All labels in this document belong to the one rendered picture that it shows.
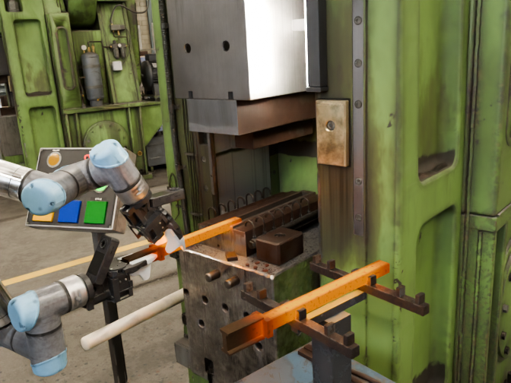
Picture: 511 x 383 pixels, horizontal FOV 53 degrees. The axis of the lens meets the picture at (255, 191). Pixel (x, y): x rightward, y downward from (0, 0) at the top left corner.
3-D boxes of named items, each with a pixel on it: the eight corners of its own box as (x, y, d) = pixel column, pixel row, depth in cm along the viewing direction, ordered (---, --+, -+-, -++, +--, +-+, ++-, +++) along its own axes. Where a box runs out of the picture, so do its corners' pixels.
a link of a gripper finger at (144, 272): (157, 272, 134) (127, 284, 127) (155, 250, 132) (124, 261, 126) (165, 275, 131) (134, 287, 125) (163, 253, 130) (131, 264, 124)
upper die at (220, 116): (238, 135, 139) (236, 99, 137) (188, 131, 152) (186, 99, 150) (325, 115, 169) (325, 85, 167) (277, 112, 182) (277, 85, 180)
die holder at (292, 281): (279, 419, 147) (272, 276, 135) (190, 371, 172) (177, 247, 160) (376, 334, 187) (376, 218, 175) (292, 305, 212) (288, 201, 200)
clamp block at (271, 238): (279, 267, 141) (278, 244, 139) (255, 260, 147) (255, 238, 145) (305, 252, 150) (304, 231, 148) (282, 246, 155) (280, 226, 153)
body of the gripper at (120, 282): (118, 286, 130) (74, 305, 122) (114, 254, 128) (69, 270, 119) (136, 294, 125) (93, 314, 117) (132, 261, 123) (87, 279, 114)
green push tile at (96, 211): (103, 223, 166) (106, 201, 168) (83, 222, 168) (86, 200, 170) (106, 224, 168) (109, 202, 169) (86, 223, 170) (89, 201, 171)
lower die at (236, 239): (246, 257, 149) (245, 229, 147) (199, 243, 162) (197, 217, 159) (327, 217, 179) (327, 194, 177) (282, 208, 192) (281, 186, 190)
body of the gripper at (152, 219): (138, 240, 133) (113, 207, 126) (159, 216, 137) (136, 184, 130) (157, 246, 128) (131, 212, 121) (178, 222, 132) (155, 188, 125)
